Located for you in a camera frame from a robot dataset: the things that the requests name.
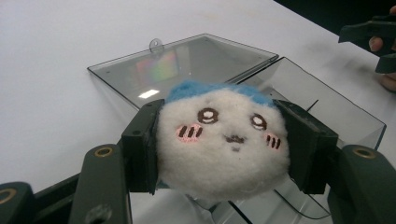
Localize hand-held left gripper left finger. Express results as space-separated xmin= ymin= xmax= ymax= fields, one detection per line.
xmin=120 ymin=98 xmax=165 ymax=196

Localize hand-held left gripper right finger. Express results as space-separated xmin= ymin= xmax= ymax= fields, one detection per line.
xmin=273 ymin=99 xmax=339 ymax=195

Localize white plush toy blue ears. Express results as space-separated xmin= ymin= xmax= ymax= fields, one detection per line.
xmin=155 ymin=78 xmax=292 ymax=202

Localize transparent grey plastic compartment box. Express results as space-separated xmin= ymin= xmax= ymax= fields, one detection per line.
xmin=87 ymin=33 xmax=388 ymax=224

